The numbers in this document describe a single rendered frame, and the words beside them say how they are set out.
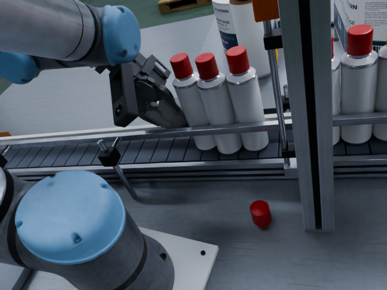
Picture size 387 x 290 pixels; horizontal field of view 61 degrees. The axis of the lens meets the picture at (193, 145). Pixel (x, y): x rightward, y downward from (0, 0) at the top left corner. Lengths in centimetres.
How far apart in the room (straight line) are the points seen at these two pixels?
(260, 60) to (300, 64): 47
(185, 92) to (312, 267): 35
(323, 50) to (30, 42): 29
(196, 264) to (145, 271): 10
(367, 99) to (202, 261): 37
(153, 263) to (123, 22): 34
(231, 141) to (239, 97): 10
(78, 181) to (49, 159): 46
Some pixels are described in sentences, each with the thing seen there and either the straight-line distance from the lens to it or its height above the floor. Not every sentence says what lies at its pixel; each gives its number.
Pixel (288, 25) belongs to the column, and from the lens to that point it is 35.
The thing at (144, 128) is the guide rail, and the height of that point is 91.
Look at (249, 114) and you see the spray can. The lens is 59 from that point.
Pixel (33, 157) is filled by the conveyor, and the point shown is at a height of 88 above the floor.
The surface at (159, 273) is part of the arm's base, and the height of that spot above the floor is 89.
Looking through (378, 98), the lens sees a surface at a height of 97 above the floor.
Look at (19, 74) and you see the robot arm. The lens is 54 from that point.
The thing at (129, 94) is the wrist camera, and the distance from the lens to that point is 59.
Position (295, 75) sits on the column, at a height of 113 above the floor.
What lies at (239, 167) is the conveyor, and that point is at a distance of 64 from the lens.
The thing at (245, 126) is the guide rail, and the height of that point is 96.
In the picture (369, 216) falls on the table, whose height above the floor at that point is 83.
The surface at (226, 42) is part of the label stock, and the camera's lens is 101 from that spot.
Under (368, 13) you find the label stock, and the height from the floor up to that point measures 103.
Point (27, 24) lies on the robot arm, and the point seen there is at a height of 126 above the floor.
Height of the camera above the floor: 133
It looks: 39 degrees down
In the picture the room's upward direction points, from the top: 21 degrees counter-clockwise
